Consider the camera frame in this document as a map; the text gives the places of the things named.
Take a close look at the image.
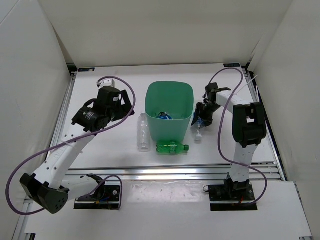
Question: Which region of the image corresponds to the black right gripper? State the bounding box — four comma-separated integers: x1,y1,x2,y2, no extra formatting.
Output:
192,102,222,129

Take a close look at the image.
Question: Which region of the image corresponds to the small blue label bottle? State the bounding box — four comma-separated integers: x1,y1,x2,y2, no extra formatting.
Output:
191,113,205,144

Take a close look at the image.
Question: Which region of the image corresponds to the blue label water bottle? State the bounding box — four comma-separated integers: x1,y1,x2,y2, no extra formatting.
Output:
156,112,173,120

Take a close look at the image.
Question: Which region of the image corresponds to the clear unlabelled plastic bottle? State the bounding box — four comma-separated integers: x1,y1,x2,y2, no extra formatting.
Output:
137,113,151,152

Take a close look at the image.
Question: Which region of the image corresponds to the green plastic soda bottle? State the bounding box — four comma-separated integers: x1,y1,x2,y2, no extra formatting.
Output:
156,140,190,155

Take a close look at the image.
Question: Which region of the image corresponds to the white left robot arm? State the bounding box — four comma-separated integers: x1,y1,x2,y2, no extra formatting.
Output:
20,86,134,214

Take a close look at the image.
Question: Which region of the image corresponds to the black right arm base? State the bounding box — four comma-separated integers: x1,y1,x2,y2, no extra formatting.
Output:
202,179,258,212

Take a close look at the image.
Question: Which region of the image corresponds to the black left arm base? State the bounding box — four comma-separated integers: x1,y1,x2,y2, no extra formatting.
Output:
73,175,123,211

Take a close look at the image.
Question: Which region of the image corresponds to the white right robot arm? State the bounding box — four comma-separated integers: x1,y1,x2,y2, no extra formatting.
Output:
191,83,267,200

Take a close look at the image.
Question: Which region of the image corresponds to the green plastic bin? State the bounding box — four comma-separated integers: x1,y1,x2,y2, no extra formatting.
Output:
145,81,194,142

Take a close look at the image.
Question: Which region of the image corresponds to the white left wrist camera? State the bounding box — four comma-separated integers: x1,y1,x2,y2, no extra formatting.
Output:
96,78,115,90

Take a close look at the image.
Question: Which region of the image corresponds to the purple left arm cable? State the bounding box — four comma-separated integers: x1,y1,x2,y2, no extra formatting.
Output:
5,76,137,216

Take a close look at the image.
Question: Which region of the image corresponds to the aluminium front rail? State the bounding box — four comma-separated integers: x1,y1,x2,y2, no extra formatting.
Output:
67,163,280,181

